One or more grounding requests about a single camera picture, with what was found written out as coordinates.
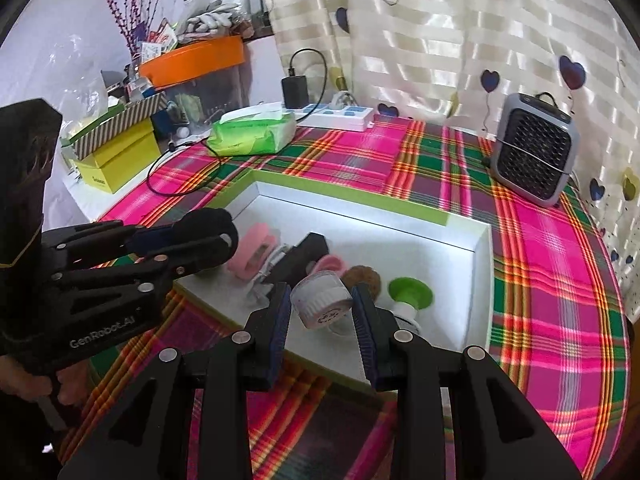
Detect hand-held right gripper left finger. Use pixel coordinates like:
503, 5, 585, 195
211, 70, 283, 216
57, 281, 293, 480

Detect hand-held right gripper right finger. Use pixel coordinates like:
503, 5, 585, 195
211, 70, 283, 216
350, 282, 583, 480

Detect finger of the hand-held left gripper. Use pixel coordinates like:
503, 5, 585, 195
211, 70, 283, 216
42, 220, 188, 267
50, 252, 181, 323

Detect white ribbed jar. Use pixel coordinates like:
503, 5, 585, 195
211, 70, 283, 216
290, 270, 355, 332

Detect brown walnut ball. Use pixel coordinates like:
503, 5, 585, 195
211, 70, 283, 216
341, 266, 383, 302

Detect green and white plunger tool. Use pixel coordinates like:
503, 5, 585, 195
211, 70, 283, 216
387, 277, 435, 333

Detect small pink clip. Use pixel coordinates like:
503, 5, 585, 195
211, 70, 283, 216
312, 255, 348, 278

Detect black rectangular device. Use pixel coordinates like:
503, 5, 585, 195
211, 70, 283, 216
267, 232, 331, 286

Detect pink and grey clip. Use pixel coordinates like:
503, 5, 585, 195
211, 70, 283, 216
227, 224, 281, 281

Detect white and green cardboard box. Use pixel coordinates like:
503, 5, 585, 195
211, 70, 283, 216
172, 170, 494, 396

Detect black curved object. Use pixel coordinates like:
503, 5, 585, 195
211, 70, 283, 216
177, 208, 240, 277

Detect person's left hand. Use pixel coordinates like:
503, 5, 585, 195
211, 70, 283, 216
0, 357, 95, 407

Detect yellow cardboard box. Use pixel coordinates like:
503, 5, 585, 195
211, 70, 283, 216
75, 119, 161, 195

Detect striped cardboard box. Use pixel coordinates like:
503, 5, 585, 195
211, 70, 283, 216
61, 91, 168, 161

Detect green wet wipes pack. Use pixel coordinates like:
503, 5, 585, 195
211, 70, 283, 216
206, 102, 298, 157

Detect pink and green plaid tablecloth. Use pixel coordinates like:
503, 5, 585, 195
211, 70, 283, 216
57, 112, 631, 480

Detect clear bin with orange lid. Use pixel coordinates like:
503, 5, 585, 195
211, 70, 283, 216
139, 35, 251, 126

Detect white power strip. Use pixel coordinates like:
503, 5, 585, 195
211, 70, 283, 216
295, 91, 376, 133

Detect purple decorative branches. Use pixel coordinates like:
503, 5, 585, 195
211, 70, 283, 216
92, 0, 173, 61

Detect black charger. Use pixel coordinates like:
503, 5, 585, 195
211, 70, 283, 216
281, 76, 310, 109

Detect white work gloves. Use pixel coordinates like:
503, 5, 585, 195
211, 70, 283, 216
180, 2, 241, 36

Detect grey desktop heater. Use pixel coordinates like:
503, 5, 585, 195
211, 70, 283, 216
489, 91, 581, 208

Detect cream curtain with hearts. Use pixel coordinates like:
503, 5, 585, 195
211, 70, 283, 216
255, 0, 640, 321

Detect thin black cable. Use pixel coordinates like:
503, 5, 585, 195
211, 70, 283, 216
146, 137, 226, 197

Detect black charger cable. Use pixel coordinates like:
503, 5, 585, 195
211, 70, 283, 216
287, 49, 332, 122

